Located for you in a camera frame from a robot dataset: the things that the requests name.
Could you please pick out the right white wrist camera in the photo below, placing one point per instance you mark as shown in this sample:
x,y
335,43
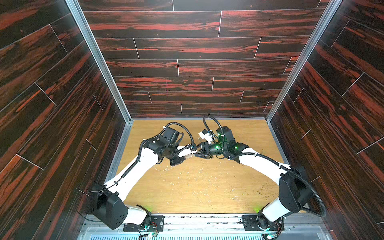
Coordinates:
x,y
207,136

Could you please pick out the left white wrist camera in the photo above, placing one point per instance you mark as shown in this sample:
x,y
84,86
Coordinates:
x,y
181,148

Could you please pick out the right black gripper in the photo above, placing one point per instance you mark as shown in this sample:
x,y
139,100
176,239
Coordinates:
x,y
205,150

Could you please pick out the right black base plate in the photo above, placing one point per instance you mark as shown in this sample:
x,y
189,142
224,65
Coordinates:
x,y
255,223

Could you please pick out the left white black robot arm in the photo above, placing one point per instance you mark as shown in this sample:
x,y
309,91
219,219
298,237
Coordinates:
x,y
107,200

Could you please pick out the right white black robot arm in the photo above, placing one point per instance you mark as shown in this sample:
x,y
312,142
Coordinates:
x,y
293,192

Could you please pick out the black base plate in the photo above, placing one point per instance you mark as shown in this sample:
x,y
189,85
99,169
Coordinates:
x,y
255,223
154,223

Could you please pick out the clear test tube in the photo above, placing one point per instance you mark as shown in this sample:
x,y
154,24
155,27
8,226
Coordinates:
x,y
187,153

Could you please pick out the aluminium front rail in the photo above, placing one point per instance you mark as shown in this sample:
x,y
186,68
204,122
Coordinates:
x,y
211,227

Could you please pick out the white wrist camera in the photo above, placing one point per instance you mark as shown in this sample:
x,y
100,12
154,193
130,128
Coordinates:
x,y
181,148
207,136

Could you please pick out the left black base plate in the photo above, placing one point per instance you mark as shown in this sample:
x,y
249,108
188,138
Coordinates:
x,y
154,223

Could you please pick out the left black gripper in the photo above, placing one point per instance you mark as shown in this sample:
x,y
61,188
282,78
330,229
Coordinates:
x,y
178,160

